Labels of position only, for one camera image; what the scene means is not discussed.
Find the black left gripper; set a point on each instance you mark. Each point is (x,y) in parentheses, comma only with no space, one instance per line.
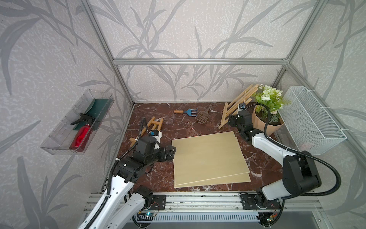
(164,157)

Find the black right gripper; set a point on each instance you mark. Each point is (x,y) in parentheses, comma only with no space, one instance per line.
(232,119)

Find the small wooden easel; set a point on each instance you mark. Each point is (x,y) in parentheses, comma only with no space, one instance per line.
(156,125)

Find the light plywood board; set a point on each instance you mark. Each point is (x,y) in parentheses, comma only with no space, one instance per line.
(228,180)

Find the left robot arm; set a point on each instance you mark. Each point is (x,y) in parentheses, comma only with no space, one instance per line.
(115,208)

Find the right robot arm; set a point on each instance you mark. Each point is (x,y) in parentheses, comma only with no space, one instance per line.
(299,173)

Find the beige ribbed flower pot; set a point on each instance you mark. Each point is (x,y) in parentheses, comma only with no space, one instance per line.
(260,116)

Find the brown slotted scoop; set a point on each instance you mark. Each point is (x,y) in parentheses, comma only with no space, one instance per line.
(203,116)

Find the green white-flowered plant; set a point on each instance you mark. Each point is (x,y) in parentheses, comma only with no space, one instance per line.
(273,99)

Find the blue garden fork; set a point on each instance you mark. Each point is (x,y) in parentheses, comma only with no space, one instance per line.
(189,112)

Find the pink item in basket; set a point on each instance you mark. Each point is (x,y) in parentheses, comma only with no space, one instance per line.
(307,146)

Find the green flat sheet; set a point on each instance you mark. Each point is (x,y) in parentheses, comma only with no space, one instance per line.
(95,111)

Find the red spray bottle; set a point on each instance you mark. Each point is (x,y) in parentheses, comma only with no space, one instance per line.
(81,139)

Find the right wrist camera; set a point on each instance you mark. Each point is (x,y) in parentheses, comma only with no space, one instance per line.
(241,107)

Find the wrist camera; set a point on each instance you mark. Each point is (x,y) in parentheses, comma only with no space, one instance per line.
(241,107)
(157,135)

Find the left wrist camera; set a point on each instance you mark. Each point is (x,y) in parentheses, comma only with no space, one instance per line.
(157,135)

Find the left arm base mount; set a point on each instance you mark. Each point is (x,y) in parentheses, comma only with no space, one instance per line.
(155,202)

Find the white wire mesh basket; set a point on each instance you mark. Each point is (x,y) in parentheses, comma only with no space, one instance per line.
(309,121)

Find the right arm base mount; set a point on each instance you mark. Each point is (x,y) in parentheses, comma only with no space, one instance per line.
(253,202)

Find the clear plastic wall bin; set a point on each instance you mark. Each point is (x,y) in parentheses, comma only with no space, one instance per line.
(76,130)

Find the aluminium frame rails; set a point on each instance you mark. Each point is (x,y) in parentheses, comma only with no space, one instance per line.
(169,60)

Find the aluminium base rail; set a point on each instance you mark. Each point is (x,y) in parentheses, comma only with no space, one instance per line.
(214,207)

